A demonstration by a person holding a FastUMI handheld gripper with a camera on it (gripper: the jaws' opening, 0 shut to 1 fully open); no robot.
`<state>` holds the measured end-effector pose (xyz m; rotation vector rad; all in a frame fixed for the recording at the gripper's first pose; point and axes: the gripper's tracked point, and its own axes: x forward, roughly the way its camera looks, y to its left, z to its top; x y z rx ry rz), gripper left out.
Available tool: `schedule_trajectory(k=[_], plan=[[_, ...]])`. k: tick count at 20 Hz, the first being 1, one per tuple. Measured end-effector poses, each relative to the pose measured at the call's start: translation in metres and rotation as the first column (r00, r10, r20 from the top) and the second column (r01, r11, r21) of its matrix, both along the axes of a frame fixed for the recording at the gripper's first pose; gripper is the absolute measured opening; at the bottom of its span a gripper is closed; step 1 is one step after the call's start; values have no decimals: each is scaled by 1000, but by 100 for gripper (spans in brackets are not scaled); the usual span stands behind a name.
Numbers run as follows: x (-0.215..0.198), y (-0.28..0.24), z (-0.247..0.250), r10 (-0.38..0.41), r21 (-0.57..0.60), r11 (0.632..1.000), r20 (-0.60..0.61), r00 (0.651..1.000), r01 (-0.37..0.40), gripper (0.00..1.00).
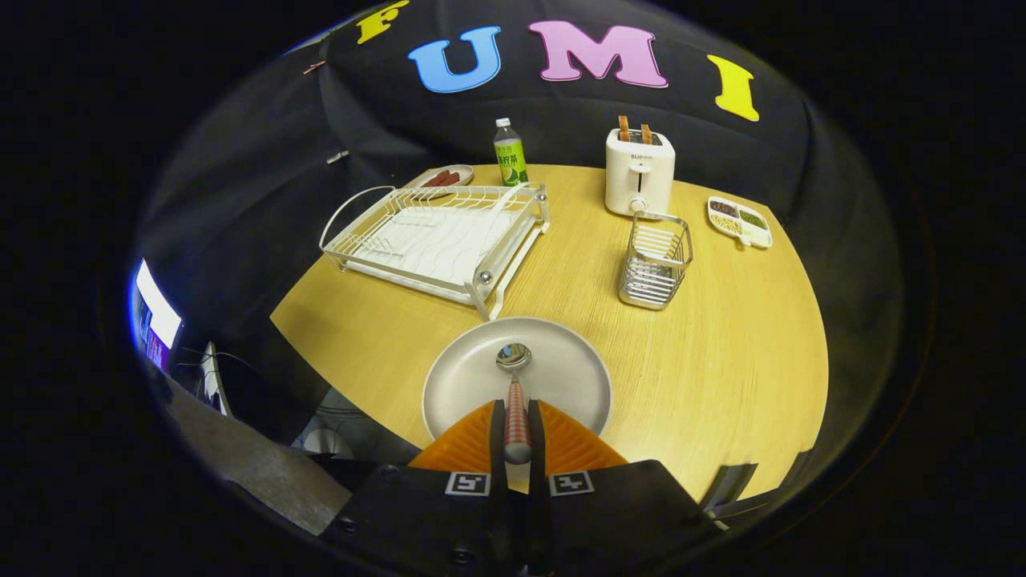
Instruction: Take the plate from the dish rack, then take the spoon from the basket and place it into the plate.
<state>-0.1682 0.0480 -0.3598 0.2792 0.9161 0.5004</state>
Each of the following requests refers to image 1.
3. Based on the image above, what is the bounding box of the grey round plate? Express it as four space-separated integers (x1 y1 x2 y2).
422 317 613 450

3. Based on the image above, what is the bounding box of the small grey oval plate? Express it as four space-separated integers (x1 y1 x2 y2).
413 164 475 190

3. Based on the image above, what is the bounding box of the red handled metal spoon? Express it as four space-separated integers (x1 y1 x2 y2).
495 343 534 466

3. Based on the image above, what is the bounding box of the white toaster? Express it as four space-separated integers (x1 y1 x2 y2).
604 128 677 219

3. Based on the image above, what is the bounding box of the white divided snack dish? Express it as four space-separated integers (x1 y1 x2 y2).
707 196 774 249

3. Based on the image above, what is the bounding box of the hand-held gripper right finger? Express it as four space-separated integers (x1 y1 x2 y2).
525 399 722 577

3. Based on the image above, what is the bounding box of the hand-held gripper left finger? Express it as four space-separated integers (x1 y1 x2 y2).
321 399 514 577

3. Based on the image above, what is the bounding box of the white wire dish rack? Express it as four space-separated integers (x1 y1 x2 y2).
319 182 551 321

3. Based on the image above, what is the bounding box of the metal wire basket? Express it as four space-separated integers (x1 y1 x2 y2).
618 211 694 311

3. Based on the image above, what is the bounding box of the green label drink bottle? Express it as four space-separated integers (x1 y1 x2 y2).
493 118 529 188

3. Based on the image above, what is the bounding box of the white device stand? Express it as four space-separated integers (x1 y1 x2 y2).
200 342 233 418

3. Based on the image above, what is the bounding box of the lit computer monitor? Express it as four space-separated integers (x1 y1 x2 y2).
132 258 184 373

